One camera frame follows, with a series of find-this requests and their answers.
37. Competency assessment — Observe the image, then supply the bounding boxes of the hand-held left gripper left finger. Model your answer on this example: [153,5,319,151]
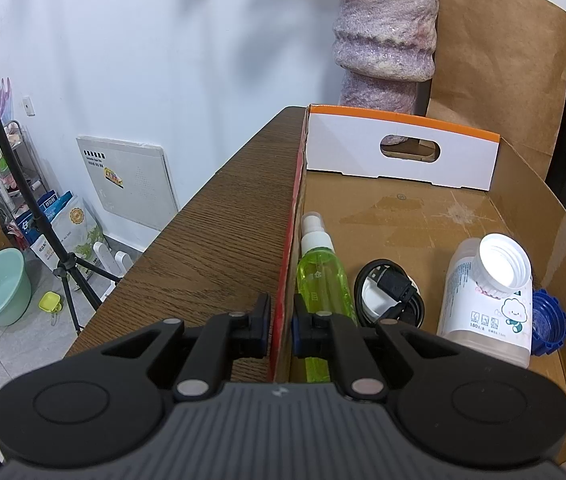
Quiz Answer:
[104,292,272,402]

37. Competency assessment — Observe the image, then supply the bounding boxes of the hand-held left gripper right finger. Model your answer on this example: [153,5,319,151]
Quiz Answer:
[292,295,458,403]

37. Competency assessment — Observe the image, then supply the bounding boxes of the green spray bottle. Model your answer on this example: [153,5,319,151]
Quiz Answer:
[299,212,358,383]

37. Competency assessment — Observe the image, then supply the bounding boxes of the black cable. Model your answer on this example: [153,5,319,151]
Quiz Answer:
[354,259,426,333]

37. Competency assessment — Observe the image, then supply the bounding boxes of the orange cardboard box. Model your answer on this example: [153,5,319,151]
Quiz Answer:
[268,104,566,466]

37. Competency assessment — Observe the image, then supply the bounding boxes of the white plastic bottle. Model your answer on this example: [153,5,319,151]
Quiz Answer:
[436,232,534,368]

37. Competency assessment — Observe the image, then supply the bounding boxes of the blue ribbed bottle cap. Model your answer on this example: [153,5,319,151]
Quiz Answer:
[530,288,566,357]

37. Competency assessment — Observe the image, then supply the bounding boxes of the white plastic device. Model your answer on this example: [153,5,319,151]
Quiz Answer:
[93,241,136,291]

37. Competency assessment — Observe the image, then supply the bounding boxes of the white and green bag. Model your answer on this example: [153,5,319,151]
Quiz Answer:
[30,195,106,273]

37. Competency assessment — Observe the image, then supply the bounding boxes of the small yellow scoop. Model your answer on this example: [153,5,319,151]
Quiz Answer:
[38,291,64,316]

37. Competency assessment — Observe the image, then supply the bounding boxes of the blue and white bag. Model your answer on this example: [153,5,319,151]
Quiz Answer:
[15,190,74,241]

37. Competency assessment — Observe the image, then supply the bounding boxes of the black tripod stand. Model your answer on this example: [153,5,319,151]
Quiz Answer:
[0,0,121,336]

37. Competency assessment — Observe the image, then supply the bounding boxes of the mottled purple ceramic vase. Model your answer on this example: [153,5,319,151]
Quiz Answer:
[332,0,441,161]

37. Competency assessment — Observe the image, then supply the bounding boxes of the brown paper bag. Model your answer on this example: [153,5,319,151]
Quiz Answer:
[425,0,566,181]

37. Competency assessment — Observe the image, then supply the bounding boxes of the pink hangers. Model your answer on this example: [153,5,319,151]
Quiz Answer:
[0,77,14,118]

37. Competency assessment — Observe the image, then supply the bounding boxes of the white wall panel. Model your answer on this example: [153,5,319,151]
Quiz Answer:
[76,135,180,233]

